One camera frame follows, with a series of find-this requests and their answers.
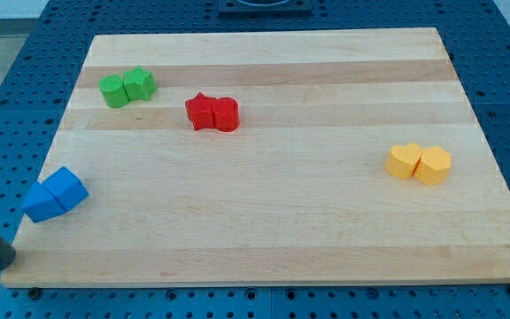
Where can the blue perforated table plate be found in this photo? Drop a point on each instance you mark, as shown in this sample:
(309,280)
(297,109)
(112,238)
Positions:
(34,93)

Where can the yellow hexagon block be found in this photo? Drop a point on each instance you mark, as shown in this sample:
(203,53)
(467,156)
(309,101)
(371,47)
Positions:
(434,165)

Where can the green star block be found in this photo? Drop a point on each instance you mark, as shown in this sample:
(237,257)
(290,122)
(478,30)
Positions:
(139,84)

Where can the yellow heart block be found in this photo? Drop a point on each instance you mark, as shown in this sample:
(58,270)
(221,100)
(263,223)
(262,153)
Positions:
(402,160)

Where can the blue cube block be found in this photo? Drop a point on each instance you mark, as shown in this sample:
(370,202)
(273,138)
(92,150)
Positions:
(66,187)

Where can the wooden board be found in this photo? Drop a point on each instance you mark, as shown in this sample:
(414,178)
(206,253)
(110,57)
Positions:
(297,194)

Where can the blue triangular block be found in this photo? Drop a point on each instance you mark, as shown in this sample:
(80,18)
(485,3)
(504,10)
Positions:
(40,204)

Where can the red cylinder block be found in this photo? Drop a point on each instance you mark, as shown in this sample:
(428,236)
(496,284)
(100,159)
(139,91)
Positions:
(225,111)

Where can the red star block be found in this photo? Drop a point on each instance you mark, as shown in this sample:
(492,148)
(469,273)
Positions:
(200,111)

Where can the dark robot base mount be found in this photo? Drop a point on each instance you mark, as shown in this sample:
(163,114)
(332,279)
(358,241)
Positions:
(247,7)

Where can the green cylinder block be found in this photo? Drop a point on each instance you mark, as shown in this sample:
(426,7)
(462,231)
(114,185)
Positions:
(113,91)

